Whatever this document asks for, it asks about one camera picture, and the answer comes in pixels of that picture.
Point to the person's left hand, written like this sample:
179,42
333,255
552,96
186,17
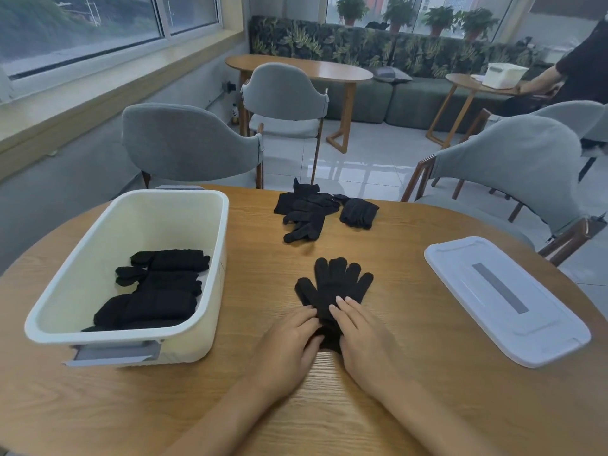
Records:
280,356

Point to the person's right hand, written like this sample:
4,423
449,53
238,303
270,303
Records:
370,351

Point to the person's right middle finger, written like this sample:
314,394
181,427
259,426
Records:
358,311

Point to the person's right thumb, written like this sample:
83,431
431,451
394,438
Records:
337,321

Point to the person's left middle finger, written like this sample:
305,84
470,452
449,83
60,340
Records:
299,315

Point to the person's left thumb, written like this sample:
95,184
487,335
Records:
314,351

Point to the black knit glove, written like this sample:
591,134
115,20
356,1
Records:
335,280

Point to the person's left forearm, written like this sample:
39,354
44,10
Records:
223,422

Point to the person's right forearm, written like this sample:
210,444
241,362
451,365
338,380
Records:
427,422

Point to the bundled black glove pair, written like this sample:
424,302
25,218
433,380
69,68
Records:
359,212

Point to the pile of loose black gloves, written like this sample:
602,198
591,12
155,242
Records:
306,211

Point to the folded black glove pair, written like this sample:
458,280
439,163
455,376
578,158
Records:
142,308
166,280
173,260

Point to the white lid with grey strip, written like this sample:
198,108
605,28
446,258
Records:
503,299

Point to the grey upholstered chair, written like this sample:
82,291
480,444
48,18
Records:
517,166
577,116
284,92
185,142

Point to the small bottle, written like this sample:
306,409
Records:
234,114

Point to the white plastic storage bin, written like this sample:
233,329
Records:
95,261

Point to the leaf pattern green sofa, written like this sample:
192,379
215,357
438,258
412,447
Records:
403,90

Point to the grey cushion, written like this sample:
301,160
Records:
389,74

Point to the oval wooden table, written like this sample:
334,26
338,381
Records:
304,68

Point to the small round wooden table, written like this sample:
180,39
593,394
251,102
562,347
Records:
463,83

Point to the white storage box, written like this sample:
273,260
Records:
503,75

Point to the potted green plant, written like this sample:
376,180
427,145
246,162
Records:
351,7
475,22
399,13
439,18

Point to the window behind plants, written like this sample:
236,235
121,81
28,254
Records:
427,4

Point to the white framed window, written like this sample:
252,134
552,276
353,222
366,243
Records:
95,28

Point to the wall power outlet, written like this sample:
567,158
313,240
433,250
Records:
230,87

